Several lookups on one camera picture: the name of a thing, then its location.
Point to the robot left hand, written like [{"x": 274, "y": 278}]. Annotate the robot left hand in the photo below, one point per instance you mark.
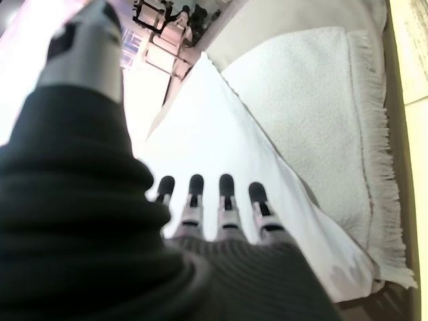
[{"x": 73, "y": 200}]

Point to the white duvet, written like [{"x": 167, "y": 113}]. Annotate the white duvet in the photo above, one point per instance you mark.
[{"x": 214, "y": 140}]

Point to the beige fleece bed throw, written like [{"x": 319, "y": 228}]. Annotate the beige fleece bed throw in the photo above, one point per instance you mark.
[{"x": 307, "y": 117}]

